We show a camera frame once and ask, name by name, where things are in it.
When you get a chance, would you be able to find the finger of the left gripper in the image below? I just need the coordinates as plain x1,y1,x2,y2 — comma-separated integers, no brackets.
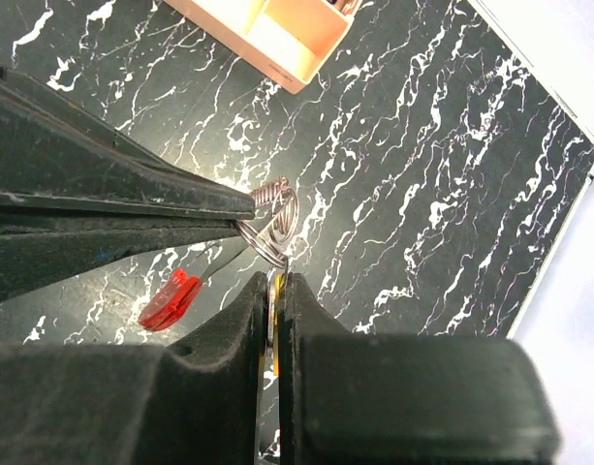
0,215,236,303

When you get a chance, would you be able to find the metal keyring with spring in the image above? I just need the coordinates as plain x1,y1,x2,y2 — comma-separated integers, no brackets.
235,176,299,269

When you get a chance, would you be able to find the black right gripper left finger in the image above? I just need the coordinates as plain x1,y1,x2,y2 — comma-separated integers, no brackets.
0,273,266,464

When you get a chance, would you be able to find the yellow headed key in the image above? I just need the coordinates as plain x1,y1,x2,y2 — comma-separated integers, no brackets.
254,268,281,464

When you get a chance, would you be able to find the orange plastic desk organizer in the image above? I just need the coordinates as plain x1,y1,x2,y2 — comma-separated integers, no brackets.
168,0,360,95

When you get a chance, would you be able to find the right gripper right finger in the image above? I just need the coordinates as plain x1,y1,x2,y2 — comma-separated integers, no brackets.
276,274,562,464

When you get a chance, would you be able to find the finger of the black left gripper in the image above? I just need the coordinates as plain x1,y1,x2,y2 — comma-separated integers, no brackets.
0,66,255,220

